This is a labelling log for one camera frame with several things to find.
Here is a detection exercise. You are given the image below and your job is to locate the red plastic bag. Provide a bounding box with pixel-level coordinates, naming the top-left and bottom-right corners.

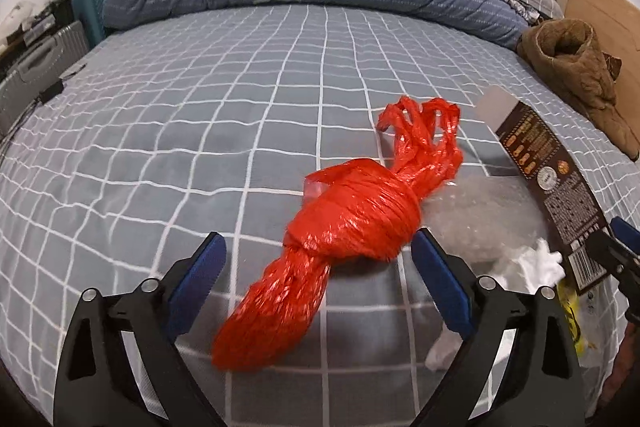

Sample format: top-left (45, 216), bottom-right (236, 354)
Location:
top-left (210, 96), bottom-right (463, 373)

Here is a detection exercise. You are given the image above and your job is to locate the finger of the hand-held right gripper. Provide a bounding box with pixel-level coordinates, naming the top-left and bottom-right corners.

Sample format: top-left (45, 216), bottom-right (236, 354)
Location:
top-left (611, 216), bottom-right (640, 258)
top-left (585, 229), bottom-right (640, 280)

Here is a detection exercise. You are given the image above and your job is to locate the brown fleece garment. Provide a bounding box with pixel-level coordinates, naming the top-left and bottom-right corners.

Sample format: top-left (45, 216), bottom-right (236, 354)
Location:
top-left (517, 18), bottom-right (640, 160)

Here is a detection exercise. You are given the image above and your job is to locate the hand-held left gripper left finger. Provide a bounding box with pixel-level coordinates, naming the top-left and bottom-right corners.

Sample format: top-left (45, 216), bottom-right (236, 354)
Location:
top-left (52, 232), bottom-right (228, 427)

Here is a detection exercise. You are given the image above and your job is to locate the yellow snack wrapper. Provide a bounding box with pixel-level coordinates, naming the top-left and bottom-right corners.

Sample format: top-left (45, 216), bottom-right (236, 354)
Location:
top-left (557, 279), bottom-right (613, 360)

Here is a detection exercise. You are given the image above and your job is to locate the person's right hand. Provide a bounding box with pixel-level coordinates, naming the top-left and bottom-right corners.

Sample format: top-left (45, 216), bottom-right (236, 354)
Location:
top-left (601, 324), bottom-right (640, 413)

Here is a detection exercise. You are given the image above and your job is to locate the brown snack box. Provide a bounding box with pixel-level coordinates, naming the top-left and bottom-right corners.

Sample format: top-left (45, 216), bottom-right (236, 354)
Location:
top-left (475, 87), bottom-right (618, 295)

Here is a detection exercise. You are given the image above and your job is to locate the grey checked bed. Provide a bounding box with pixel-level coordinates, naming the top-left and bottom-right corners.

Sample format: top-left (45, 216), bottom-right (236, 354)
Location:
top-left (0, 2), bottom-right (640, 427)

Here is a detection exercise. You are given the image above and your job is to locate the white rounded object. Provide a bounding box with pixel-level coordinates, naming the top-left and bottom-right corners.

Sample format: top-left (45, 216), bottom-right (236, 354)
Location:
top-left (0, 1), bottom-right (36, 40)

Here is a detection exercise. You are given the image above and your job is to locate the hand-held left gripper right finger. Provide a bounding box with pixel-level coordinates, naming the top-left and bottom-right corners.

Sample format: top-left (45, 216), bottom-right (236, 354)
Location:
top-left (411, 228), bottom-right (586, 427)

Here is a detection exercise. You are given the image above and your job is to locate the grey suitcase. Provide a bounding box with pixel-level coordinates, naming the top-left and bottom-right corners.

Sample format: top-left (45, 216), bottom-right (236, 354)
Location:
top-left (0, 21), bottom-right (88, 135)

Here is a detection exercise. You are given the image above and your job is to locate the wooden headboard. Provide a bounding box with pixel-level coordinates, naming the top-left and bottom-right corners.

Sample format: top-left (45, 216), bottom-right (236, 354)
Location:
top-left (565, 0), bottom-right (640, 72)

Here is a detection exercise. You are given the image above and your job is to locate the black cable with adapter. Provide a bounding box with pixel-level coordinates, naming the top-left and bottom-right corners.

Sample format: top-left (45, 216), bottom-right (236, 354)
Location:
top-left (0, 64), bottom-right (86, 148)

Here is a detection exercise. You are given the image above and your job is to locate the dark patterned cloth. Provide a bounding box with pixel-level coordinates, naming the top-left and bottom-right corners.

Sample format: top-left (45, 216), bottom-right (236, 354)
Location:
top-left (602, 52), bottom-right (623, 80)

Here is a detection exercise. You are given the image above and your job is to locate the crumpled white tissue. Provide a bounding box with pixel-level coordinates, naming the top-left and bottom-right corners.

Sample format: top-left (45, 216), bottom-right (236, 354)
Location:
top-left (425, 327), bottom-right (466, 370)
top-left (495, 239), bottom-right (566, 288)

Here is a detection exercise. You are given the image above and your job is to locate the clear plastic bag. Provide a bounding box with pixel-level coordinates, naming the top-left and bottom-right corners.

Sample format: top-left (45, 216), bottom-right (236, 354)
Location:
top-left (420, 177), bottom-right (556, 278)

